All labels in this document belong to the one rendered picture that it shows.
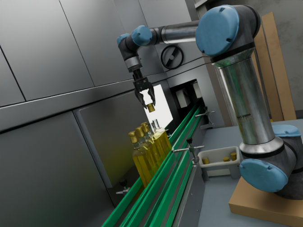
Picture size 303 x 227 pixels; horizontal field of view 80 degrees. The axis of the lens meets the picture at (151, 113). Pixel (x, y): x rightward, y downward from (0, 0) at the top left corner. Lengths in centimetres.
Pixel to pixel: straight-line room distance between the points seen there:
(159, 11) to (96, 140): 134
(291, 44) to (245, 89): 309
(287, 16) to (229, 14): 313
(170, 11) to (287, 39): 228
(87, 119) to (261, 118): 60
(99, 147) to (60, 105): 22
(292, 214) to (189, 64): 128
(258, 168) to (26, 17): 89
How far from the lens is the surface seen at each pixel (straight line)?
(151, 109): 91
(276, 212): 77
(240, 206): 80
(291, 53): 363
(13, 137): 64
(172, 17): 175
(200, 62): 166
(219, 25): 51
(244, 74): 54
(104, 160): 78
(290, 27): 361
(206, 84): 167
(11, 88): 68
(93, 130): 76
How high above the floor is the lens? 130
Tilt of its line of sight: 8 degrees down
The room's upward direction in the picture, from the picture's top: 21 degrees counter-clockwise
